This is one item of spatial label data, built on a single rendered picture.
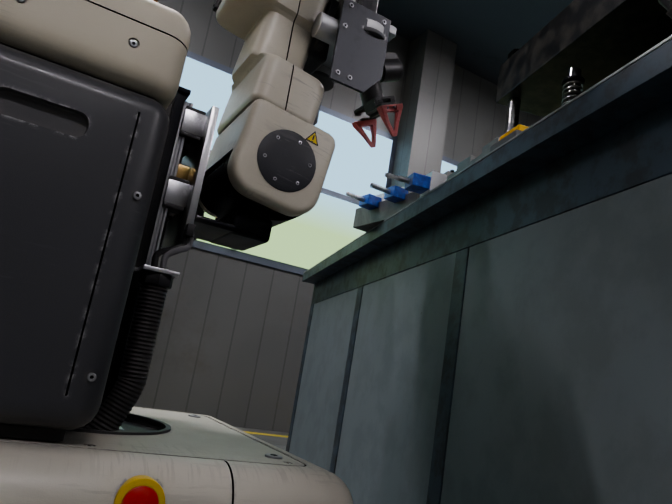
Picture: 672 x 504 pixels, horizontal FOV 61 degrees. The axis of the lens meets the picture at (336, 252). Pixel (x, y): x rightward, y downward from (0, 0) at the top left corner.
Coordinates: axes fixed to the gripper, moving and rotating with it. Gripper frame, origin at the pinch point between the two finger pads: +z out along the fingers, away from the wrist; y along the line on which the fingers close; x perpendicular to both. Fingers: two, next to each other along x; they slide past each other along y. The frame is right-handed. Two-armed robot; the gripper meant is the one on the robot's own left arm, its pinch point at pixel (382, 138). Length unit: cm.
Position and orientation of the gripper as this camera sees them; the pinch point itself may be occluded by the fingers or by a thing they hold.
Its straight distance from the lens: 146.2
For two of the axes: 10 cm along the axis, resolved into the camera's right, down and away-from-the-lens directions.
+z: 2.5, 9.7, 0.1
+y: -4.8, 1.1, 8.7
